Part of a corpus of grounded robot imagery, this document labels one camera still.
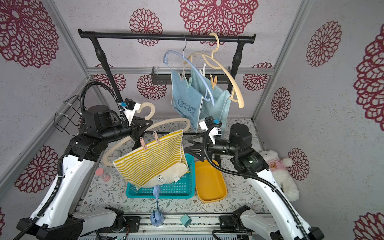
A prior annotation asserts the small teal cube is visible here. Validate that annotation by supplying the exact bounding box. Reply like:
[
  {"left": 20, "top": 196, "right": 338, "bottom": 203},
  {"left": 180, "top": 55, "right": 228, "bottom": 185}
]
[{"left": 180, "top": 215, "right": 192, "bottom": 228}]

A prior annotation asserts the black wire wall rack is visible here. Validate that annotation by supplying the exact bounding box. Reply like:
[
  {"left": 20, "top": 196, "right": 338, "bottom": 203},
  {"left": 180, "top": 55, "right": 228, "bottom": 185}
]
[{"left": 54, "top": 95, "right": 83, "bottom": 136}]

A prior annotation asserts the teal plastic basket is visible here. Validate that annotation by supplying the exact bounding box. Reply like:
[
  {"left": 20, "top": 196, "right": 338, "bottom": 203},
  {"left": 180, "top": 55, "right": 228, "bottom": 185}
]
[{"left": 126, "top": 154, "right": 196, "bottom": 199}]

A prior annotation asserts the orange clothespin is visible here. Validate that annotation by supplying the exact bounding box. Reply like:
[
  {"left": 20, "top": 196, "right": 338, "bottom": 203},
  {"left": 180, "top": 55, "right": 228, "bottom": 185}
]
[{"left": 210, "top": 75, "right": 218, "bottom": 90}]

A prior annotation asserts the white clothespin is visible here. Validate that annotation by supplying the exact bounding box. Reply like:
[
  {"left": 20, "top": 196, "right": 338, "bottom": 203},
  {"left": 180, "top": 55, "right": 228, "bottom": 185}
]
[{"left": 200, "top": 63, "right": 206, "bottom": 76}]

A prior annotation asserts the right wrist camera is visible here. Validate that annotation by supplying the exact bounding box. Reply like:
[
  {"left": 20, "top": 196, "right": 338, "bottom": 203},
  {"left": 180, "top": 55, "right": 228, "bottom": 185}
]
[{"left": 199, "top": 116, "right": 222, "bottom": 144}]

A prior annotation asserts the blue hello towel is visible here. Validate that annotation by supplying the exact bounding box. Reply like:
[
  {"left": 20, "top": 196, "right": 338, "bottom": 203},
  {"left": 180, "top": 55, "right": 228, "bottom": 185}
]
[{"left": 171, "top": 70, "right": 204, "bottom": 132}]

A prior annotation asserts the black clothes rack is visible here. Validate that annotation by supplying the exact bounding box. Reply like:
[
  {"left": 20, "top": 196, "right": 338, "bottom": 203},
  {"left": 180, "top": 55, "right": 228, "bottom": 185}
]
[{"left": 77, "top": 28, "right": 256, "bottom": 168}]

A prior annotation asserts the white teddy bear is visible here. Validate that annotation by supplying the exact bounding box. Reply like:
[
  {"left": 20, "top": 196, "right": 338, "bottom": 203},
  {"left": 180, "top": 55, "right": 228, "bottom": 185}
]
[{"left": 260, "top": 150, "right": 300, "bottom": 202}]

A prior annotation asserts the beige plastic hanger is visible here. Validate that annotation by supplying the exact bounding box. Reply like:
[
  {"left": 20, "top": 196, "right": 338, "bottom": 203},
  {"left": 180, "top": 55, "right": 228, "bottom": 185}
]
[{"left": 187, "top": 32, "right": 245, "bottom": 109}]

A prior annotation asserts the green clothespin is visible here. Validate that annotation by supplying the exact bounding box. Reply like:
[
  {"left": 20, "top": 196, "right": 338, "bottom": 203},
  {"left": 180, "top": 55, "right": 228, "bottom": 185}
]
[{"left": 185, "top": 77, "right": 193, "bottom": 89}]

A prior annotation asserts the cream plastic hanger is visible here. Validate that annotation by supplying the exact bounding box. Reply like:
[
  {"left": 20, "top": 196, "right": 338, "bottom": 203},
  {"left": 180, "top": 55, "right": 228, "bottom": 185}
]
[{"left": 101, "top": 101, "right": 192, "bottom": 167}]

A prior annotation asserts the yellow plastic tray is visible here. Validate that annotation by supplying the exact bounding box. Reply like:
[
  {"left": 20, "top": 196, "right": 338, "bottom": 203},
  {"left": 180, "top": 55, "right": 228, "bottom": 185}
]
[{"left": 195, "top": 160, "right": 228, "bottom": 203}]

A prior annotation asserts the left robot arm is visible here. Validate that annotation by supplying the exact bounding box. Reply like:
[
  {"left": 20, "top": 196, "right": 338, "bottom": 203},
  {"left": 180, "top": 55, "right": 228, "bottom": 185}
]
[{"left": 15, "top": 82, "right": 155, "bottom": 240}]

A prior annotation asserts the grey clothespin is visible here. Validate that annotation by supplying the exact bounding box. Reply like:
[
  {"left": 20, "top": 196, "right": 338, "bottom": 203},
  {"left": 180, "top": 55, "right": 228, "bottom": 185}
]
[{"left": 181, "top": 67, "right": 186, "bottom": 81}]

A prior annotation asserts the peach pink clothespin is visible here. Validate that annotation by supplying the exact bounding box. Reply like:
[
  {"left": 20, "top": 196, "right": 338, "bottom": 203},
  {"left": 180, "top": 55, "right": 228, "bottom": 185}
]
[{"left": 153, "top": 131, "right": 161, "bottom": 144}]

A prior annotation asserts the yellow striped towel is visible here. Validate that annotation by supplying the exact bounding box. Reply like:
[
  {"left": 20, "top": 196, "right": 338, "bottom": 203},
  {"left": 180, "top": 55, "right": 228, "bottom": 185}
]
[{"left": 113, "top": 130, "right": 190, "bottom": 190}]

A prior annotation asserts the light blue hanger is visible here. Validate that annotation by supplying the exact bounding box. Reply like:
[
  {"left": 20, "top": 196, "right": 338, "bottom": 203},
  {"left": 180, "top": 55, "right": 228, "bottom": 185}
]
[{"left": 162, "top": 35, "right": 216, "bottom": 106}]

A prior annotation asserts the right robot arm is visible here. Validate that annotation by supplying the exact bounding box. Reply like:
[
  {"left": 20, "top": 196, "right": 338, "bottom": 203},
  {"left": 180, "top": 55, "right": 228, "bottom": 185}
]
[{"left": 185, "top": 118, "right": 325, "bottom": 240}]

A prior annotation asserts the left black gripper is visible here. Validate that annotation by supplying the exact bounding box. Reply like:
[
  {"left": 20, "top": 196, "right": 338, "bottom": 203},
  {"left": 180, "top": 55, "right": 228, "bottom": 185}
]
[{"left": 100, "top": 117, "right": 153, "bottom": 144}]

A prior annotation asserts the teal plain towel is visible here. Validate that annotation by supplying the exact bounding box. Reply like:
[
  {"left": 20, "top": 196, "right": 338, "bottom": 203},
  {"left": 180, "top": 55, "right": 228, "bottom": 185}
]
[{"left": 191, "top": 72, "right": 232, "bottom": 136}]

